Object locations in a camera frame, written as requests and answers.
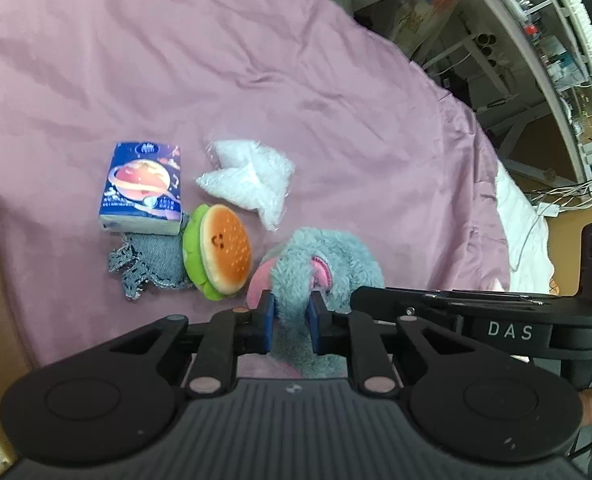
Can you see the hamburger plush toy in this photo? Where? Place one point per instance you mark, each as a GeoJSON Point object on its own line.
{"type": "Point", "coordinates": [223, 250]}

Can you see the white bed sheet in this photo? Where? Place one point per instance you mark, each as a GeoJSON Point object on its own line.
{"type": "Point", "coordinates": [526, 232]}

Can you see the blue tissue pack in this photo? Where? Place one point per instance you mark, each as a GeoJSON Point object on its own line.
{"type": "Point", "coordinates": [140, 185]}

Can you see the white desk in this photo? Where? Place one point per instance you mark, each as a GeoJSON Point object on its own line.
{"type": "Point", "coordinates": [535, 67]}

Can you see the white plastic bag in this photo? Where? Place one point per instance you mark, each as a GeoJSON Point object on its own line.
{"type": "Point", "coordinates": [246, 180]}

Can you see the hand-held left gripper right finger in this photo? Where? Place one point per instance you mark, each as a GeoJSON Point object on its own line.
{"type": "Point", "coordinates": [315, 322]}

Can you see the grey denim cloth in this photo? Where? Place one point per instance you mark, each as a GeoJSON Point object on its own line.
{"type": "Point", "coordinates": [155, 260]}

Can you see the pink blanket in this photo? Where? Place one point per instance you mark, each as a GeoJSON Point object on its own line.
{"type": "Point", "coordinates": [175, 60]}

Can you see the white keyboard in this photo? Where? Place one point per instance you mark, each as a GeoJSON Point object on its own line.
{"type": "Point", "coordinates": [578, 20]}

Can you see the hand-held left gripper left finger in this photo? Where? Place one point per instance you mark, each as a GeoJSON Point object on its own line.
{"type": "Point", "coordinates": [267, 322]}

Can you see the clear bag of goods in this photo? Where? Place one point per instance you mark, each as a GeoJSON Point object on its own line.
{"type": "Point", "coordinates": [421, 17]}

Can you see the white power adapter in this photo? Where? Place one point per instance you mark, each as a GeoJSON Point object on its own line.
{"type": "Point", "coordinates": [547, 208]}

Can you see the grey plush elephant toy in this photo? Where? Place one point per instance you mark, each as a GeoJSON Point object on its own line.
{"type": "Point", "coordinates": [301, 260]}

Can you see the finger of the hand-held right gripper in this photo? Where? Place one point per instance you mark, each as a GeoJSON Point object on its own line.
{"type": "Point", "coordinates": [386, 302]}

